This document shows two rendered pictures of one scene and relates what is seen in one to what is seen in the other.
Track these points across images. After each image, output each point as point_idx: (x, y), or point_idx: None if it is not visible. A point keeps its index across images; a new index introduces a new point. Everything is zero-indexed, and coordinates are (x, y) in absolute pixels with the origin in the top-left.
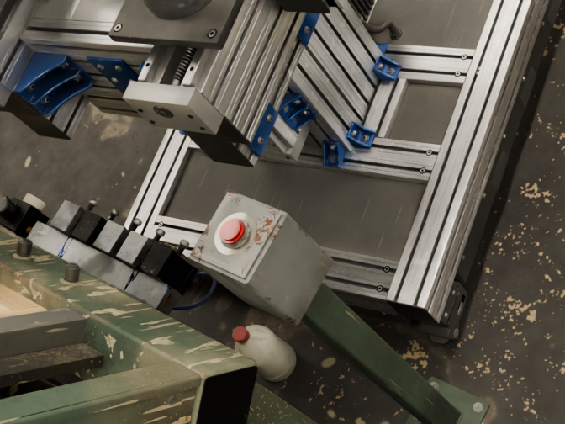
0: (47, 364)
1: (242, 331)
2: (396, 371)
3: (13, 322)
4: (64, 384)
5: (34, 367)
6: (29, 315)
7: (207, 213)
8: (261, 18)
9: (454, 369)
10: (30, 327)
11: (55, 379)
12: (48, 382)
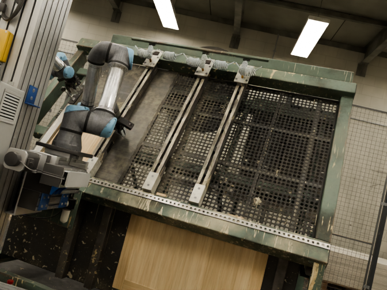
0: (32, 149)
1: (8, 279)
2: None
3: (40, 146)
4: (86, 283)
5: (34, 147)
6: (38, 151)
7: None
8: None
9: None
10: (35, 147)
11: (87, 277)
12: (70, 232)
